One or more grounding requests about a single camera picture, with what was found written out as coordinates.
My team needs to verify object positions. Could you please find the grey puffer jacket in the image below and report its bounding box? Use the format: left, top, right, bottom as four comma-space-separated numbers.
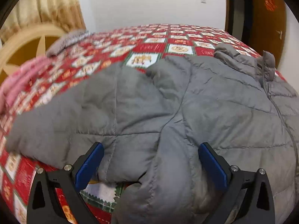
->
6, 44, 298, 223

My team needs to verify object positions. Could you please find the pink folded blanket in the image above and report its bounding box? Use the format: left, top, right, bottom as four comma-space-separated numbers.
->
1, 56, 52, 114

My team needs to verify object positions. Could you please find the beige wooden headboard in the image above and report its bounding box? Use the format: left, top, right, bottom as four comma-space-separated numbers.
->
1, 23, 66, 83

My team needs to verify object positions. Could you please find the grey pillow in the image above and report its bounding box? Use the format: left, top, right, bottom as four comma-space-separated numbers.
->
46, 29, 92, 58

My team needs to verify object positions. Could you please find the brown wooden door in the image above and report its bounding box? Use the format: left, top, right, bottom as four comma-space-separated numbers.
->
246, 0, 286, 67

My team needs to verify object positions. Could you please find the red patterned bedspread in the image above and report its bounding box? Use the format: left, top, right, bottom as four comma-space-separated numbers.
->
0, 23, 287, 224

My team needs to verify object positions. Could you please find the yellow curtain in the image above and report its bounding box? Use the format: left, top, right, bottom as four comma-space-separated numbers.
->
1, 0, 86, 43

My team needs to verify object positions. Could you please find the red paper door decoration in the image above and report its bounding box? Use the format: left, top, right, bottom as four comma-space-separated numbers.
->
265, 0, 277, 12

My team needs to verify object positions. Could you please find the metal door handle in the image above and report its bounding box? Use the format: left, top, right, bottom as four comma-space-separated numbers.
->
276, 30, 283, 40

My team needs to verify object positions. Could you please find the dark wooden door frame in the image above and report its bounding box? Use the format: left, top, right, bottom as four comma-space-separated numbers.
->
225, 0, 253, 44

